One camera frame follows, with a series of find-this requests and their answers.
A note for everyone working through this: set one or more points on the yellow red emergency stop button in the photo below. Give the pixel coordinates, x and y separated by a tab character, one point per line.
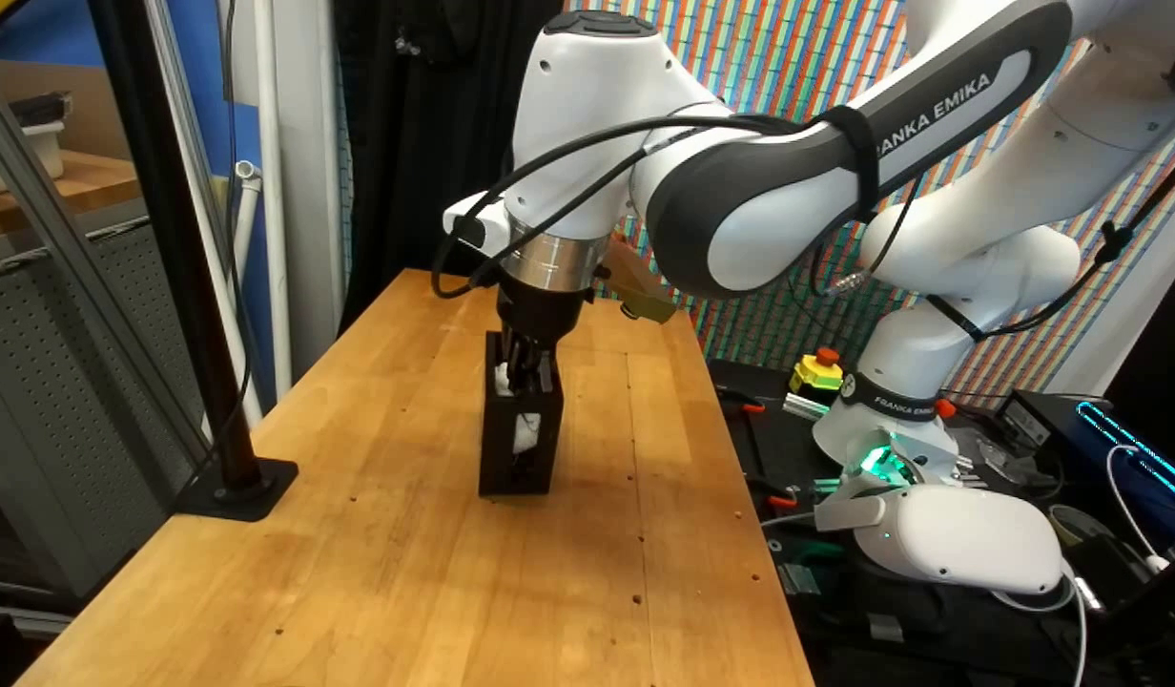
819	371

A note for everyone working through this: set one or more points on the colourful patterned backdrop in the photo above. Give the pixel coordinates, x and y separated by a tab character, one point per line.
765	50

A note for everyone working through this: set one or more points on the black pole stand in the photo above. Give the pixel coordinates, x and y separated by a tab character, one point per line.
180	253

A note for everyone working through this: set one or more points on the black perforated box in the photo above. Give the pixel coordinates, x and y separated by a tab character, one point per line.
519	462

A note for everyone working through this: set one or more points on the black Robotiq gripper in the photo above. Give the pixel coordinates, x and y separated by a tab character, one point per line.
546	315

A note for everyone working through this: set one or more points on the black curtain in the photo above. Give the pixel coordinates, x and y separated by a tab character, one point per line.
410	141

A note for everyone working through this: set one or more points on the wooden shelf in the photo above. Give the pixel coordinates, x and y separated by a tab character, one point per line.
66	191

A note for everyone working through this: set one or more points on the white VR headset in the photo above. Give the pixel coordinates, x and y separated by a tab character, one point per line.
963	537

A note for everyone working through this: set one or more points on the teal white small device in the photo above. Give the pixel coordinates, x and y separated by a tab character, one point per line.
885	462

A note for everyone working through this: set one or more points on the olive wrist camera block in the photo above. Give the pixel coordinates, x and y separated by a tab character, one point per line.
640	281

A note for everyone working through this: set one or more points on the grey perforated metal panel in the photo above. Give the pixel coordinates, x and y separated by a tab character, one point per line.
54	382

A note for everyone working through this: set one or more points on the blue crate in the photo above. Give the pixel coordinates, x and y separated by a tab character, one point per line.
1144	470

